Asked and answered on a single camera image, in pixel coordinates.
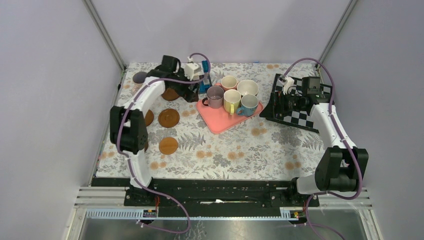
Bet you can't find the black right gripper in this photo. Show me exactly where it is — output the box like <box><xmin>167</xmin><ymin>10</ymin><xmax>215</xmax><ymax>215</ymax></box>
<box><xmin>259</xmin><ymin>90</ymin><xmax>306</xmax><ymax>119</ymax></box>

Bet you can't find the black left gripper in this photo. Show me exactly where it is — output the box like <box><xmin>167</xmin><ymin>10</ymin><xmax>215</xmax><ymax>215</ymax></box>
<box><xmin>168</xmin><ymin>68</ymin><xmax>200</xmax><ymax>102</ymax></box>

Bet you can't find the dark brown wooden coaster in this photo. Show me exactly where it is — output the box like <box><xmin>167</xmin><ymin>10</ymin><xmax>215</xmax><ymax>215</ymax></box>
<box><xmin>161</xmin><ymin>88</ymin><xmax>180</xmax><ymax>101</ymax></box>
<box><xmin>158</xmin><ymin>108</ymin><xmax>180</xmax><ymax>128</ymax></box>
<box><xmin>144</xmin><ymin>109</ymin><xmax>155</xmax><ymax>127</ymax></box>

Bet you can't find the tall pink beige mug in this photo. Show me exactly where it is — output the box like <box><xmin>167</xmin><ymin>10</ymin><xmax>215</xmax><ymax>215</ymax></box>
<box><xmin>131</xmin><ymin>71</ymin><xmax>148</xmax><ymax>96</ymax></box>

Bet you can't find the light wooden coaster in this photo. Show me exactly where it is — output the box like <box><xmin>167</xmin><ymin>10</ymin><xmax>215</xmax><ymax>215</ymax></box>
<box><xmin>158</xmin><ymin>137</ymin><xmax>178</xmax><ymax>155</ymax></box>

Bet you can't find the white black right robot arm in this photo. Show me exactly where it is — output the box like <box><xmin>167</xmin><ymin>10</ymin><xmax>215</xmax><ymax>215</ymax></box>
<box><xmin>260</xmin><ymin>74</ymin><xmax>369</xmax><ymax>206</ymax></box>

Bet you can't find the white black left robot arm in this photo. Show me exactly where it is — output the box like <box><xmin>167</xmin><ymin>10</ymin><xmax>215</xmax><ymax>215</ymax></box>
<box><xmin>109</xmin><ymin>55</ymin><xmax>208</xmax><ymax>206</ymax></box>

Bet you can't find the white cream cup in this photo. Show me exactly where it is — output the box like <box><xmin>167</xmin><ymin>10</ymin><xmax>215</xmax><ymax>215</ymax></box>
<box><xmin>236</xmin><ymin>79</ymin><xmax>259</xmax><ymax>96</ymax></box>

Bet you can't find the black white chessboard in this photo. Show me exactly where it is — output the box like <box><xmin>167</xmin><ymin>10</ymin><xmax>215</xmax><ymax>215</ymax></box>
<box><xmin>259</xmin><ymin>73</ymin><xmax>319</xmax><ymax>133</ymax></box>

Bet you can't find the blue floral mug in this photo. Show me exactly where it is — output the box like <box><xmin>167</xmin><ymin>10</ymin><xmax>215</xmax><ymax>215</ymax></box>
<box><xmin>236</xmin><ymin>94</ymin><xmax>259</xmax><ymax>117</ymax></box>

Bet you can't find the building block model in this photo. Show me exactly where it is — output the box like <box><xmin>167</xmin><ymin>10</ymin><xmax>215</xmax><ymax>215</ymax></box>
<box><xmin>198</xmin><ymin>60</ymin><xmax>212</xmax><ymax>94</ymax></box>

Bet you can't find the yellow mug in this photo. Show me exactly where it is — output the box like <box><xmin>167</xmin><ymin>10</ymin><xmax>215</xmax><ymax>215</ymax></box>
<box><xmin>223</xmin><ymin>89</ymin><xmax>242</xmax><ymax>115</ymax></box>

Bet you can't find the mauve mug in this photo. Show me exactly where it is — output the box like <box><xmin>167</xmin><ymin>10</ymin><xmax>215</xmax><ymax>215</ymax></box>
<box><xmin>202</xmin><ymin>85</ymin><xmax>225</xmax><ymax>109</ymax></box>

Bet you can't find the pink plastic tray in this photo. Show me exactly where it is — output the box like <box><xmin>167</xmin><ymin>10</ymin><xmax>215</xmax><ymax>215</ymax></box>
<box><xmin>196</xmin><ymin>100</ymin><xmax>264</xmax><ymax>134</ymax></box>

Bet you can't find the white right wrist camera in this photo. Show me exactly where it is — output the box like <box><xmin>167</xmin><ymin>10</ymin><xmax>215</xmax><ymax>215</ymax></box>
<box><xmin>278</xmin><ymin>75</ymin><xmax>295</xmax><ymax>95</ymax></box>

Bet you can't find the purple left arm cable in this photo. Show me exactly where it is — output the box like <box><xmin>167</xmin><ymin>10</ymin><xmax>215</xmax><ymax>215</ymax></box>
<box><xmin>115</xmin><ymin>52</ymin><xmax>212</xmax><ymax>235</ymax></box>

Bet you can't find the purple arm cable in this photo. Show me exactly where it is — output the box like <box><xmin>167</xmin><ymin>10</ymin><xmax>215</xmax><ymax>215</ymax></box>
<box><xmin>282</xmin><ymin>57</ymin><xmax>363</xmax><ymax>240</ymax></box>
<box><xmin>115</xmin><ymin>52</ymin><xmax>212</xmax><ymax>235</ymax></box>

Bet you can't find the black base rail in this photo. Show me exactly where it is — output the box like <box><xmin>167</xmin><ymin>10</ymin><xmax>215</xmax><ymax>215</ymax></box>
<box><xmin>124</xmin><ymin>178</ymin><xmax>308</xmax><ymax>218</ymax></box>

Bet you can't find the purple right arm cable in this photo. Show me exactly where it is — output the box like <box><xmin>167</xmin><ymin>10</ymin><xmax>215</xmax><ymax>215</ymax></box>
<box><xmin>282</xmin><ymin>57</ymin><xmax>363</xmax><ymax>240</ymax></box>

